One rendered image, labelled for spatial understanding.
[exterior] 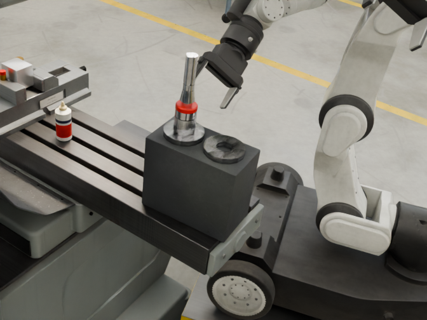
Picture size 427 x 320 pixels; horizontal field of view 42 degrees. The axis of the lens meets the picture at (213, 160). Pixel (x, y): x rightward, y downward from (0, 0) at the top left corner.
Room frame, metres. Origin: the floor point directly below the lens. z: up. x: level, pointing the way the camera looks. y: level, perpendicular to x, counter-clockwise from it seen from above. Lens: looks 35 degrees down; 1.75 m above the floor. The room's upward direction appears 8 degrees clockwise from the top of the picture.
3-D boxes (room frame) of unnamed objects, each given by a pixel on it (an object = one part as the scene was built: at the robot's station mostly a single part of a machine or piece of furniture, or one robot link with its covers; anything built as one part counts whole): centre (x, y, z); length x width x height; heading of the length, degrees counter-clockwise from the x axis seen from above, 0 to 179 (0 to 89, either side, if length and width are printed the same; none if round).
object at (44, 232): (1.22, 0.40, 0.76); 0.50 x 0.35 x 0.12; 152
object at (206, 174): (0.99, 0.03, 1.00); 0.22 x 0.12 x 0.20; 66
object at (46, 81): (1.35, 0.52, 0.99); 0.12 x 0.06 x 0.04; 61
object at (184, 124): (1.01, 0.07, 1.13); 0.05 x 0.05 x 0.06
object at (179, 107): (1.01, 0.07, 1.16); 0.05 x 0.05 x 0.01
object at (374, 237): (1.33, -0.46, 0.68); 0.21 x 0.20 x 0.13; 78
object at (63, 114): (1.20, 0.40, 0.96); 0.04 x 0.04 x 0.11
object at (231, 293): (1.13, -0.14, 0.50); 0.20 x 0.05 x 0.20; 78
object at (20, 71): (1.30, 0.55, 1.01); 0.06 x 0.05 x 0.06; 61
